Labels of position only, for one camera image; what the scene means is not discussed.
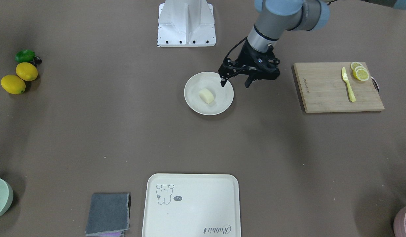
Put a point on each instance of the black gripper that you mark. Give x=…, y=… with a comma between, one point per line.
x=247, y=56

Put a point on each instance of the pale white bun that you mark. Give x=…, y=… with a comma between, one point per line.
x=206, y=95

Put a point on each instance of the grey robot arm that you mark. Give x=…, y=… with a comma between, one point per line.
x=277, y=16

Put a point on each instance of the cream rabbit tray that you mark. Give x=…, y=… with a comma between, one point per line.
x=192, y=205

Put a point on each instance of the white round plate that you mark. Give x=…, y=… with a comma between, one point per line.
x=223, y=95

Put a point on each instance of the wooden cutting board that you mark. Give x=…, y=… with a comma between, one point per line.
x=323, y=90

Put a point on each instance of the yellow plastic knife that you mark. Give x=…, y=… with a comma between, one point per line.
x=345, y=78

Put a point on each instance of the lemon slice back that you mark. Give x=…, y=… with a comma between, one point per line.
x=354, y=65

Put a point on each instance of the lemon slice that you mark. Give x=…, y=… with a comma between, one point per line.
x=361, y=73
x=354, y=65

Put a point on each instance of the lemon slice front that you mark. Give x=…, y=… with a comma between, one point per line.
x=361, y=73

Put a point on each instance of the grey folded cloth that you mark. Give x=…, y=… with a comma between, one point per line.
x=108, y=215

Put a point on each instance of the small black object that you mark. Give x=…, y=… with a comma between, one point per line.
x=36, y=61

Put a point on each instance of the yellow lemon near lime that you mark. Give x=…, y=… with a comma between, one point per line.
x=26, y=71

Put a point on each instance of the green lime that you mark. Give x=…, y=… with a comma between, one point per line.
x=25, y=56

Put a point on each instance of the pink bowl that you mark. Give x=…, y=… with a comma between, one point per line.
x=399, y=224

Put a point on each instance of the yellow lemon outer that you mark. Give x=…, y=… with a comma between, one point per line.
x=13, y=84

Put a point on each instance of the light green bowl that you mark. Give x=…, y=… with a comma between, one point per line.
x=6, y=196

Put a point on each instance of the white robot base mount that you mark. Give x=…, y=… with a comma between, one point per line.
x=186, y=23

